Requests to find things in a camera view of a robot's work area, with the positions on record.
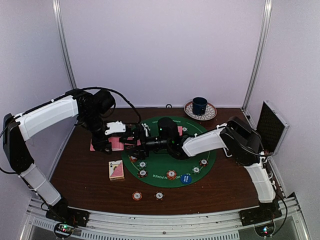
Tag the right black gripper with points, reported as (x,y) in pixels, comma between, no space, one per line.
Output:
(138,135)

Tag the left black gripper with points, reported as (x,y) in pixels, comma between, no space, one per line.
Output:
(99,143)

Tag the dealt red card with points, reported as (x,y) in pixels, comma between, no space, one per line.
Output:
(92,149)
(180,130)

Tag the orange chips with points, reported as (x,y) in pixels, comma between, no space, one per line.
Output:
(133,159)
(171,174)

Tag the dark chips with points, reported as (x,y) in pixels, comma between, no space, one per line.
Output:
(203,162)
(142,173)

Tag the dealt red card top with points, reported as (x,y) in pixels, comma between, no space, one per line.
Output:
(180,130)

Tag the orange poker chip stack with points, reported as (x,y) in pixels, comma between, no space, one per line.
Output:
(137,195)

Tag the dark red poker chip stack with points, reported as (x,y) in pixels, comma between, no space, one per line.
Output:
(159,195)

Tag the blue small blind button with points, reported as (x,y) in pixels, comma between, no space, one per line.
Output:
(186,179)

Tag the red backed card deck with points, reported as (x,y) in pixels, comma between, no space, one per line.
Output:
(116,145)

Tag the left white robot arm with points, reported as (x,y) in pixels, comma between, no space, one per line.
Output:
(88,108)

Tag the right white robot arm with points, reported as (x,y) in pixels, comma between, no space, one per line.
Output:
(187,146)

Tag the round green poker mat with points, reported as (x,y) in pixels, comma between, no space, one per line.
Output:
(160,162)

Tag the dark blue mug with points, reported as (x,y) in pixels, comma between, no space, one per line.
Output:
(199,105)

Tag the patterned ceramic saucer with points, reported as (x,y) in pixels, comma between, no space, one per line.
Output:
(210,112)

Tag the aluminium poker chip case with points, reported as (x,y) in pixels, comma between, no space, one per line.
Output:
(272,125)

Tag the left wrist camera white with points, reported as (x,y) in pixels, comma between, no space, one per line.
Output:
(115,128)

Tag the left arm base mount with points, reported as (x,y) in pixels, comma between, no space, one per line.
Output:
(73,217)

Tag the left aluminium frame post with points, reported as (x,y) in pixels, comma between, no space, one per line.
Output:
(56,4)

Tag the aluminium frame post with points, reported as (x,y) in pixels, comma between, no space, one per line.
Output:
(56,4)
(264,30)

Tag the front aluminium rail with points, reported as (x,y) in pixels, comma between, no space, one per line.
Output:
(223,225)

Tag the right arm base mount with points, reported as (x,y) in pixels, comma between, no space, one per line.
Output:
(258,215)

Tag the right aluminium frame post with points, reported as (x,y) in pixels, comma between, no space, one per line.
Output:
(264,30)

